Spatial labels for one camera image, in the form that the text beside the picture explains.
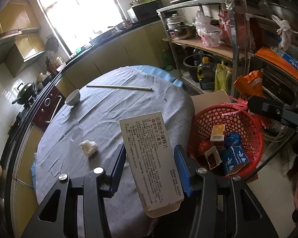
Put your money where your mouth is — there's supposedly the blue under cloth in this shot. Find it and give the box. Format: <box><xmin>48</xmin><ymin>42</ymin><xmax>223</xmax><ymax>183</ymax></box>
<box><xmin>130</xmin><ymin>65</ymin><xmax>185</xmax><ymax>89</ymax></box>

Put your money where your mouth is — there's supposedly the white ceramic bowl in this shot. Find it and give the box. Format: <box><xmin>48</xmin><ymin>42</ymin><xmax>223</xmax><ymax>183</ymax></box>
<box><xmin>65</xmin><ymin>89</ymin><xmax>81</xmax><ymax>106</ymax></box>

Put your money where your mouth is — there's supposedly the black wok with lid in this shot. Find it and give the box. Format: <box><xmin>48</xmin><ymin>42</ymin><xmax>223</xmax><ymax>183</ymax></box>
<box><xmin>12</xmin><ymin>82</ymin><xmax>36</xmax><ymax>105</ymax></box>

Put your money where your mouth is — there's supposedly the yellow plastic bag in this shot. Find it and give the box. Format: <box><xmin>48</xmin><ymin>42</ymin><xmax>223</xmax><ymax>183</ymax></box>
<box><xmin>214</xmin><ymin>61</ymin><xmax>232</xmax><ymax>93</ymax></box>

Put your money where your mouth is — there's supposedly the pink white plastic bag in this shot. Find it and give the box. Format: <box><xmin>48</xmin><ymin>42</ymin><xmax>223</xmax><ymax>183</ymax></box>
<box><xmin>193</xmin><ymin>11</ymin><xmax>223</xmax><ymax>48</ymax></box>

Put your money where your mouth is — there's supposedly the white tissue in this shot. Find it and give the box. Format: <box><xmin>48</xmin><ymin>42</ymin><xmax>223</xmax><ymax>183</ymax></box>
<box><xmin>79</xmin><ymin>140</ymin><xmax>98</xmax><ymax>157</ymax></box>

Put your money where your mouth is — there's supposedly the blue plastic bag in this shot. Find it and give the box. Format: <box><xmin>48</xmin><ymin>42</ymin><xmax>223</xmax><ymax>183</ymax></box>
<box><xmin>224</xmin><ymin>132</ymin><xmax>242</xmax><ymax>148</ymax></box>

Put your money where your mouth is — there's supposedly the red plastic basket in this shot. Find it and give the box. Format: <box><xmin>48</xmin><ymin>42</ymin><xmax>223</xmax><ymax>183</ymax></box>
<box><xmin>187</xmin><ymin>104</ymin><xmax>264</xmax><ymax>179</ymax></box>

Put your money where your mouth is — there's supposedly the cooking oil bottle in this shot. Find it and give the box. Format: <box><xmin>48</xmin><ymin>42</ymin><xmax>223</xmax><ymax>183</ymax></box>
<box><xmin>197</xmin><ymin>57</ymin><xmax>215</xmax><ymax>90</ymax></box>

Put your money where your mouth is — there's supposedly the black bucket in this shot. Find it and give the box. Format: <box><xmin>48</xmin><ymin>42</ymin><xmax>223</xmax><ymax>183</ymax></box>
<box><xmin>183</xmin><ymin>54</ymin><xmax>215</xmax><ymax>82</ymax></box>

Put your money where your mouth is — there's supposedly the cardboard box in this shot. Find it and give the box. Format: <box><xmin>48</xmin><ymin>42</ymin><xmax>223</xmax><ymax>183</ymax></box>
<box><xmin>191</xmin><ymin>91</ymin><xmax>230</xmax><ymax>115</ymax></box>

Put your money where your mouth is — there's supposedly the black microwave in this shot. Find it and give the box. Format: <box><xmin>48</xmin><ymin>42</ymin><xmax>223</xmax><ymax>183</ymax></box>
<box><xmin>127</xmin><ymin>0</ymin><xmax>163</xmax><ymax>23</ymax></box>

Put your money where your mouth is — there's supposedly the steel pot on shelf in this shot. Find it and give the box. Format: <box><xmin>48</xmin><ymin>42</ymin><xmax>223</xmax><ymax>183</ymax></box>
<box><xmin>167</xmin><ymin>22</ymin><xmax>196</xmax><ymax>40</ymax></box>

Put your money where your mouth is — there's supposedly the dark red oven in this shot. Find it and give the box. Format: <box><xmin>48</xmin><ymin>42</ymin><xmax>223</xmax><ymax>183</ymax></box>
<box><xmin>32</xmin><ymin>86</ymin><xmax>66</xmax><ymax>132</ymax></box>

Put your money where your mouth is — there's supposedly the grey tablecloth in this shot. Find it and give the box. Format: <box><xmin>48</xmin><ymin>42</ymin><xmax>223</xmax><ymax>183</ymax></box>
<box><xmin>23</xmin><ymin>67</ymin><xmax>194</xmax><ymax>237</ymax></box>

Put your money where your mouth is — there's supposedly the red plastic wrapper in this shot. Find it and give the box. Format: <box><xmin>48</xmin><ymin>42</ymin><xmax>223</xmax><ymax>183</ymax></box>
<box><xmin>197</xmin><ymin>140</ymin><xmax>212</xmax><ymax>156</ymax></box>

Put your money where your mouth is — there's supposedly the metal storage rack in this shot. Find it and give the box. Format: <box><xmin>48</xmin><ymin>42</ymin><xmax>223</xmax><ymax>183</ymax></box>
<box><xmin>156</xmin><ymin>0</ymin><xmax>298</xmax><ymax>134</ymax></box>

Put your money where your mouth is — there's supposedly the knife block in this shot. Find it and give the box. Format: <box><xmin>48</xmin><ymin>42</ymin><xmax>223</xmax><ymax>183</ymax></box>
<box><xmin>45</xmin><ymin>57</ymin><xmax>55</xmax><ymax>75</ymax></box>

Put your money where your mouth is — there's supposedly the long wooden stick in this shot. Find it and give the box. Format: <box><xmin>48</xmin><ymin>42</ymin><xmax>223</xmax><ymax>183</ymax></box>
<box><xmin>86</xmin><ymin>85</ymin><xmax>153</xmax><ymax>91</ymax></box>

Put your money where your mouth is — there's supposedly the orange white medicine box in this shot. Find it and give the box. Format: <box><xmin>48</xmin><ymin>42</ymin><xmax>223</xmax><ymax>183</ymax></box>
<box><xmin>210</xmin><ymin>124</ymin><xmax>225</xmax><ymax>142</ymax></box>

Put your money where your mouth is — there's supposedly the white printed medicine box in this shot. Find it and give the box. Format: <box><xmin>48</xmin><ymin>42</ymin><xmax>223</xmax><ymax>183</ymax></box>
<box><xmin>119</xmin><ymin>112</ymin><xmax>184</xmax><ymax>218</ymax></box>

